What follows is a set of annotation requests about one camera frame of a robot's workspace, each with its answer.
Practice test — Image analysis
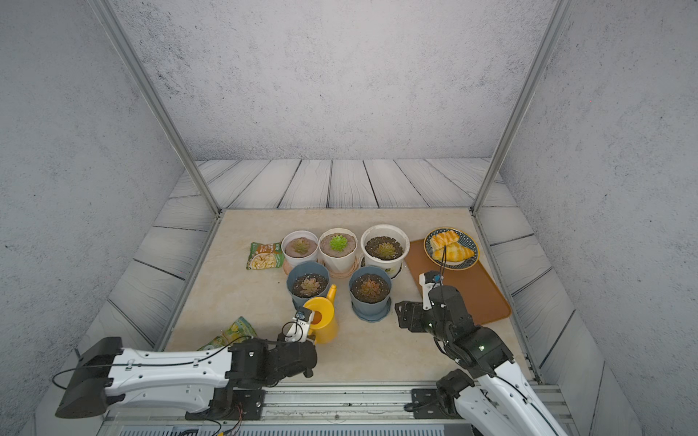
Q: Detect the yellow watering can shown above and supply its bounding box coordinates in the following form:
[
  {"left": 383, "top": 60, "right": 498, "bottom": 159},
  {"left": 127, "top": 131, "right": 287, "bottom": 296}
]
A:
[{"left": 304, "top": 284, "right": 339, "bottom": 344}]

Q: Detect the blue pot red succulent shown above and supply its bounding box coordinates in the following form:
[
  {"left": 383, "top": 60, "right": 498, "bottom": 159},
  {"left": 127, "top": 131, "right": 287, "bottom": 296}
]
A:
[{"left": 349, "top": 266, "right": 392, "bottom": 323}]

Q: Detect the small white pot pink-green succulent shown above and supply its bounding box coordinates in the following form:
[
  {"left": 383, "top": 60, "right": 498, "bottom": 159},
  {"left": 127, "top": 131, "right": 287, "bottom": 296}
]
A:
[{"left": 281, "top": 230, "right": 319, "bottom": 267}]

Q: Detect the white pot bright green succulent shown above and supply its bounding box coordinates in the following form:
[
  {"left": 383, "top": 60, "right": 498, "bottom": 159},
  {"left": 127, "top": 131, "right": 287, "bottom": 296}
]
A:
[{"left": 319, "top": 228, "right": 358, "bottom": 272}]

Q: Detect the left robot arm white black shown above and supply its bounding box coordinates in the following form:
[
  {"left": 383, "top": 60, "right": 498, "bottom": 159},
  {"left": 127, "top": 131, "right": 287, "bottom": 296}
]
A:
[{"left": 55, "top": 337, "right": 318, "bottom": 420}]

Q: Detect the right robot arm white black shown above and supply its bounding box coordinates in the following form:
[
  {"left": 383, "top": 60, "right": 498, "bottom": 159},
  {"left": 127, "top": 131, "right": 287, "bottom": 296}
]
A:
[{"left": 396, "top": 283, "right": 566, "bottom": 435}]

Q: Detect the large white round pot succulent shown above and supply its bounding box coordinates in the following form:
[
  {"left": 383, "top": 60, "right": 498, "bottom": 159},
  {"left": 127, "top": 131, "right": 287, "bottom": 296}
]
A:
[{"left": 360, "top": 225, "right": 410, "bottom": 278}]

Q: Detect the brown tray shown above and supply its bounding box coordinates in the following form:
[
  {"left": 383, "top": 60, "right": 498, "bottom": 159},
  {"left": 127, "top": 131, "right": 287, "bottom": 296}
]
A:
[{"left": 405, "top": 240, "right": 512, "bottom": 325}]

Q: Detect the green yellow candy bag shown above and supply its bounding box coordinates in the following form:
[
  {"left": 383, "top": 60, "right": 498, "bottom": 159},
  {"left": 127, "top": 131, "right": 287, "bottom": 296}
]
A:
[{"left": 199, "top": 317, "right": 257, "bottom": 351}]

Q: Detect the yellow bread roll lower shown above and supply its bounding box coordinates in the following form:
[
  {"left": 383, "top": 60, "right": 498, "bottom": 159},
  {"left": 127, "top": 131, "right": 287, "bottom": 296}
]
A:
[{"left": 432, "top": 243, "right": 476, "bottom": 263}]

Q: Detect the yellow bread roll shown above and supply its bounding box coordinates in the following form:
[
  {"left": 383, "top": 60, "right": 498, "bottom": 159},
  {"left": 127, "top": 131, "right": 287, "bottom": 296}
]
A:
[
  {"left": 430, "top": 229, "right": 460, "bottom": 250},
  {"left": 432, "top": 243, "right": 476, "bottom": 263}
]

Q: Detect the yellow bread roll upper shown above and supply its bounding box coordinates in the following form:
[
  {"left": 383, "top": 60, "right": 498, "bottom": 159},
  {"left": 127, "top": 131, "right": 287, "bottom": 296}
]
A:
[{"left": 430, "top": 229, "right": 460, "bottom": 250}]

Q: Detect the blue patterned plate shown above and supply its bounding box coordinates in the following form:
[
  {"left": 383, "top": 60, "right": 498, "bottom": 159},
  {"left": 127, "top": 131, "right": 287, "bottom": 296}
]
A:
[{"left": 424, "top": 227, "right": 479, "bottom": 271}]

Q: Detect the pink saucer under small pot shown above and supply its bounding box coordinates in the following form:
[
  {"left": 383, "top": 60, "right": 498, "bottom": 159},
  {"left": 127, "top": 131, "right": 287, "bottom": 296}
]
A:
[{"left": 282, "top": 260, "right": 294, "bottom": 275}]

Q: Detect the green orange snack packet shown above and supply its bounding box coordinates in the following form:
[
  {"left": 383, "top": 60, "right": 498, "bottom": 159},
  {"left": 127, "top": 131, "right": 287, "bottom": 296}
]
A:
[{"left": 246, "top": 242, "right": 285, "bottom": 271}]

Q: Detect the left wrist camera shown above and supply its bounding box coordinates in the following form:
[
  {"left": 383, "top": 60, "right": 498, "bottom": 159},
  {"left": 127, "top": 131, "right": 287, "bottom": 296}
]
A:
[{"left": 280, "top": 307, "right": 314, "bottom": 343}]

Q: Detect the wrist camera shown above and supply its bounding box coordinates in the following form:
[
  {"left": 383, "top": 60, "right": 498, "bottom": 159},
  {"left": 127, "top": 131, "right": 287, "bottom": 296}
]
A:
[
  {"left": 280, "top": 307, "right": 314, "bottom": 343},
  {"left": 418, "top": 271, "right": 443, "bottom": 311}
]

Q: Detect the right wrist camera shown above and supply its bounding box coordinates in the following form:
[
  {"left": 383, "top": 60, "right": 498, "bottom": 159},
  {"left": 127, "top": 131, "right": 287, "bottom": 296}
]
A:
[{"left": 418, "top": 271, "right": 443, "bottom": 311}]

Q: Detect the front aluminium rail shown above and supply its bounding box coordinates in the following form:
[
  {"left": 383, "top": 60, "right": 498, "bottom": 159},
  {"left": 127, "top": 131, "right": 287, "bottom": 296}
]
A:
[{"left": 98, "top": 383, "right": 473, "bottom": 435}]

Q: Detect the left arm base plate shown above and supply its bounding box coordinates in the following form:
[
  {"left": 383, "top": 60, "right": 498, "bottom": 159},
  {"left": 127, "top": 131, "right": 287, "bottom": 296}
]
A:
[{"left": 185, "top": 388, "right": 266, "bottom": 421}]

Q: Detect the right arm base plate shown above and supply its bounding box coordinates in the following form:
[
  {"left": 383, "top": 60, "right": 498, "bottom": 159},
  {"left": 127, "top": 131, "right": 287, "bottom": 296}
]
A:
[{"left": 404, "top": 389, "right": 461, "bottom": 420}]

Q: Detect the right aluminium frame post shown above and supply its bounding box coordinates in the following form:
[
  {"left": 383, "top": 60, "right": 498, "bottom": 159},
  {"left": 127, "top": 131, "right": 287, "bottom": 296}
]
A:
[{"left": 471, "top": 0, "right": 573, "bottom": 217}]

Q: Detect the aluminium frame post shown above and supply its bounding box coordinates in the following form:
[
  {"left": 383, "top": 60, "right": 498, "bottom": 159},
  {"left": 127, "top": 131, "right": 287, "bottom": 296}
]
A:
[
  {"left": 89, "top": 0, "right": 222, "bottom": 218},
  {"left": 471, "top": 0, "right": 573, "bottom": 217}
]

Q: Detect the left aluminium frame post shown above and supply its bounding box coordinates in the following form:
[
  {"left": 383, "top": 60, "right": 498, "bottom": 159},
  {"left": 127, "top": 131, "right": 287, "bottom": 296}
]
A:
[{"left": 89, "top": 0, "right": 222, "bottom": 218}]

